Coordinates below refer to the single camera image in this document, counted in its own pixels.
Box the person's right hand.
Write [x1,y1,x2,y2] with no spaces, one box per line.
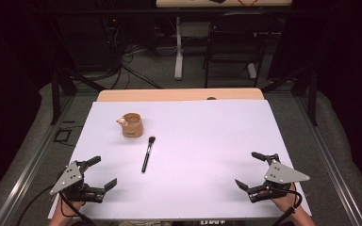
[269,183,302,215]

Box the wooden table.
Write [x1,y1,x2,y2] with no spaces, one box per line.
[96,88,265,103]

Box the aluminium floor rail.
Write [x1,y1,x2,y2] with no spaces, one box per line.
[0,93,77,226]
[294,93,360,226]

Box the wooden cup with animal figure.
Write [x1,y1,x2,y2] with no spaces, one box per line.
[116,112,144,138]

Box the white desk leg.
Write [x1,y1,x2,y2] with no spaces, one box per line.
[173,16,185,81]

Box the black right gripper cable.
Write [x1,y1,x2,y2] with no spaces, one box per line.
[271,186,304,226]

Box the bundle of black floor cables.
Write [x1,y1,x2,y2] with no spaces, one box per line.
[99,18,164,90]

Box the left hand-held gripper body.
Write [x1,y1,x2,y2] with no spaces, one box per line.
[49,159,107,203]

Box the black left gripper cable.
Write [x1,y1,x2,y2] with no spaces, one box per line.
[14,186,97,226]

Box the black metal stand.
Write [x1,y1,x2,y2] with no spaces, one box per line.
[260,66,321,127]
[49,67,107,126]

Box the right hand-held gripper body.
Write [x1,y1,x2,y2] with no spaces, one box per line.
[247,153,311,204]

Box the person's left hand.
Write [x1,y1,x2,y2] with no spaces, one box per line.
[58,189,89,218]

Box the black makeup brush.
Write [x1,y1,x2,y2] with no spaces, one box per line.
[140,136,156,174]

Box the white table sheet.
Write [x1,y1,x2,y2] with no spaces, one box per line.
[47,99,313,220]

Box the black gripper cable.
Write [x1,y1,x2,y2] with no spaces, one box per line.
[271,186,304,226]
[14,186,97,226]

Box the black chair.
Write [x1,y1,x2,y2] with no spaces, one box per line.
[202,11,278,89]

